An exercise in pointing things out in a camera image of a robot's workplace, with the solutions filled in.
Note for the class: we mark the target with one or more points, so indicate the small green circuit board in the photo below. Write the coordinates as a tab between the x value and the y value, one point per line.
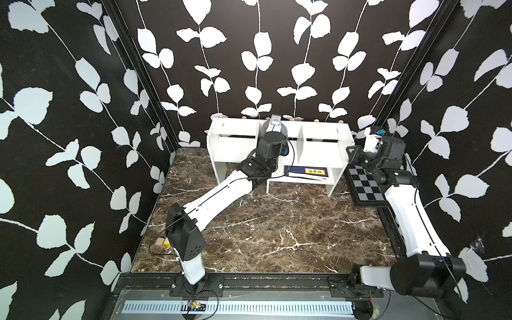
196	306

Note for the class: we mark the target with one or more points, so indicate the blue book yellow label top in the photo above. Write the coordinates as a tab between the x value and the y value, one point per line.
314	173

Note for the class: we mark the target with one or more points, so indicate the white wooden bookshelf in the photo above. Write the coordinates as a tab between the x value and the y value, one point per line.
315	144

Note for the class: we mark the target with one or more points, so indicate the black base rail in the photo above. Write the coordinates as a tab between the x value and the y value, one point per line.
343	285

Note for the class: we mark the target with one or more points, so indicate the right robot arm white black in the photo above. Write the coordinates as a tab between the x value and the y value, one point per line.
428	269

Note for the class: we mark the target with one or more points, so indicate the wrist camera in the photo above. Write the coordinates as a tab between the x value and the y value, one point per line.
373	136
274	124

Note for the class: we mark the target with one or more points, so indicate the white perforated cable strip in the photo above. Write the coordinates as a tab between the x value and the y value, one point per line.
286	308

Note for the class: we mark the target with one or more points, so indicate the small yellow tan object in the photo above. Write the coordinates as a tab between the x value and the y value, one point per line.
163	242

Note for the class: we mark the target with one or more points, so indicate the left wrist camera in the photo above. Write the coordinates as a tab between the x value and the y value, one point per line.
274	124

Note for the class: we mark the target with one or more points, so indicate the black white checkerboard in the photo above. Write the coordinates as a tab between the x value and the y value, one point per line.
364	191

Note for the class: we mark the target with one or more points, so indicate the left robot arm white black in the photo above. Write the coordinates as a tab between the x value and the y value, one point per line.
185	224

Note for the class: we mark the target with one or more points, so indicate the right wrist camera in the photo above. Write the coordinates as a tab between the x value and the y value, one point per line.
373	136

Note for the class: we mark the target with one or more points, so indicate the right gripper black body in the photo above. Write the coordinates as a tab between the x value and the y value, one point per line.
360	158

